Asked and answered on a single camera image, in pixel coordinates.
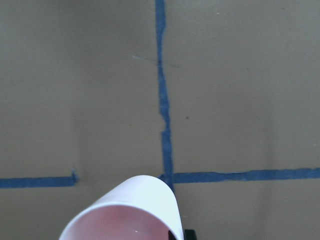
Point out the pink cup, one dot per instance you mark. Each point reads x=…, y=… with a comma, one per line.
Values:
x=143, y=207

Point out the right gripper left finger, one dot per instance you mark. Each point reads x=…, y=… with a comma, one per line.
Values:
x=171, y=236

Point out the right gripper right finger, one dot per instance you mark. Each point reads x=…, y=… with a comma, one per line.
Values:
x=190, y=234

